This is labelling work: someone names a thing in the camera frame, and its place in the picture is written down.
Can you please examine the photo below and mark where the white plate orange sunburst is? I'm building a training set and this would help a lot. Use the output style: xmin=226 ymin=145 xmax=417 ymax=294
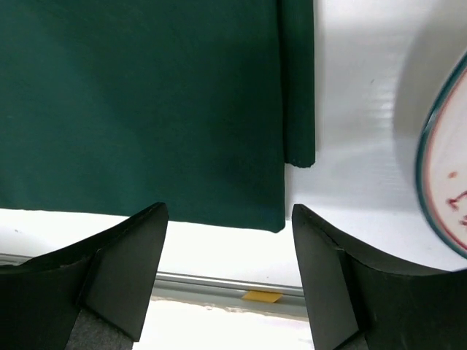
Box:
xmin=415 ymin=55 xmax=466 ymax=257

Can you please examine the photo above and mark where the aluminium table frame rail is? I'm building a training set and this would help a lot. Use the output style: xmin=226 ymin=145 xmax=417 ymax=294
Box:
xmin=0 ymin=253 xmax=307 ymax=318

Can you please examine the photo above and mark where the dark green cloth placemat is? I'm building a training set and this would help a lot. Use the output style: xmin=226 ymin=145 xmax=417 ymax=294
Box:
xmin=1 ymin=1 xmax=315 ymax=233

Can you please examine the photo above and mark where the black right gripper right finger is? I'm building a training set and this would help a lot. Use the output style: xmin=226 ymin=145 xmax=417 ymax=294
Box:
xmin=292 ymin=204 xmax=466 ymax=350

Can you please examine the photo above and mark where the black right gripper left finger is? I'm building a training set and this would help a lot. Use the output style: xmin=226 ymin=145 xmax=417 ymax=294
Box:
xmin=1 ymin=203 xmax=169 ymax=349

